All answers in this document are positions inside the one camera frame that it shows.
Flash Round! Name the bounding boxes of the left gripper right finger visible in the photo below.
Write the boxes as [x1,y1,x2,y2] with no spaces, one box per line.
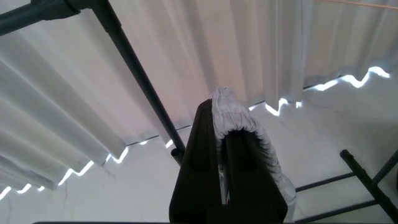
[224,129,289,222]

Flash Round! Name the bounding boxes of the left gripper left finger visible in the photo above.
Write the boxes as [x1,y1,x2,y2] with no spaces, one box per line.
[169,98,223,223]

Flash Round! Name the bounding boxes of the pale grey shorts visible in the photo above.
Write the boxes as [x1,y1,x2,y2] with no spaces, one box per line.
[210,86,297,223]

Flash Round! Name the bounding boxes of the black clothes rack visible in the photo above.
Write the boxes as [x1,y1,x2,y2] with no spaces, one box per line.
[0,0,398,224]

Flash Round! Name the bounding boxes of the pink clothes hanger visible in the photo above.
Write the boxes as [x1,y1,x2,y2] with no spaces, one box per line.
[315,0,398,10]

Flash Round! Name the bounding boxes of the white curtain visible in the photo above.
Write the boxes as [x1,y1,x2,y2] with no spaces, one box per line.
[0,0,398,192]

